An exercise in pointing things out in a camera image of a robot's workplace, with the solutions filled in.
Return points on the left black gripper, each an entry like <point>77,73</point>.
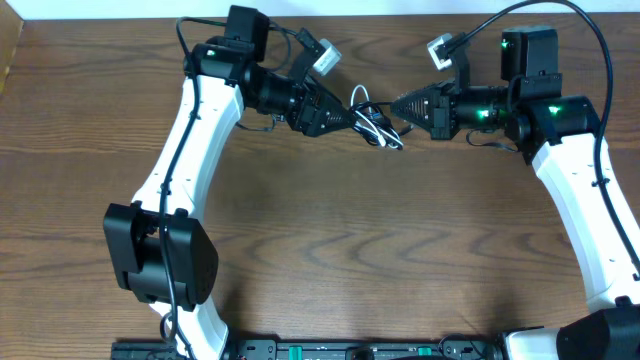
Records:
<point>311,127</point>

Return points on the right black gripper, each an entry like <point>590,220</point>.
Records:
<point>440,100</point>

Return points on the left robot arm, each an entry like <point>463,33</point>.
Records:
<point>158,246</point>

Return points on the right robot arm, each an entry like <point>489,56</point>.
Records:
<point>557,137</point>

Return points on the wooden panel at left edge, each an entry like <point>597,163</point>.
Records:
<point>11,26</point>

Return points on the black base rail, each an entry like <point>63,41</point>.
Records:
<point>449,348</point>

